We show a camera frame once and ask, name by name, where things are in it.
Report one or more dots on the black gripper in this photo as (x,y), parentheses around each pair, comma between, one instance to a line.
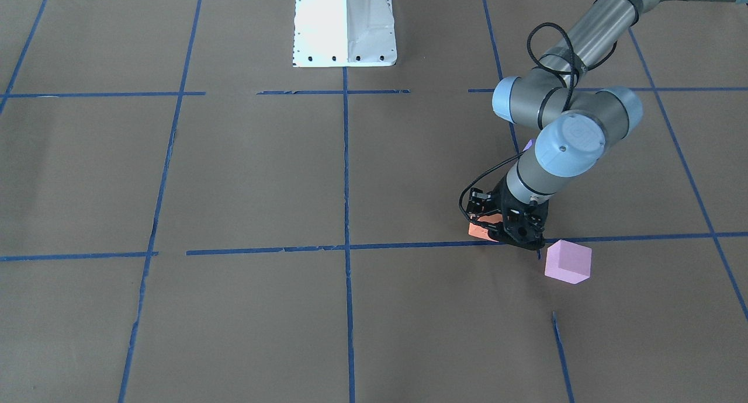
(503,206)

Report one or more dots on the orange foam cube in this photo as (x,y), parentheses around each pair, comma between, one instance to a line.
(481,232)

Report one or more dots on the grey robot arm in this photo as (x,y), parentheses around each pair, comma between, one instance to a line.
(575,128)

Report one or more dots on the pink foam cube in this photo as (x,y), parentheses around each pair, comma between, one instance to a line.
(568,262)

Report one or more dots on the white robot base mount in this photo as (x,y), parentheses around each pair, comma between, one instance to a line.
(344,33)

